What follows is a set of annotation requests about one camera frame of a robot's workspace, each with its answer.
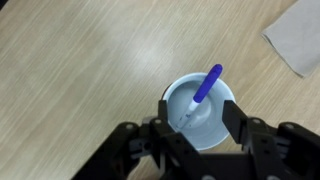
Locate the white cup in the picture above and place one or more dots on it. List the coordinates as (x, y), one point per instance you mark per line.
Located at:
(206, 130)

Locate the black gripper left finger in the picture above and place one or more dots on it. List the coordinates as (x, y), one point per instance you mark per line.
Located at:
(162, 111)

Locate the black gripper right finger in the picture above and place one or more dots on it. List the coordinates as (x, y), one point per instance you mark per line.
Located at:
(235, 120)

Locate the blue and white pen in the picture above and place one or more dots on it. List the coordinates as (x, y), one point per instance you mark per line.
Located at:
(206, 85)

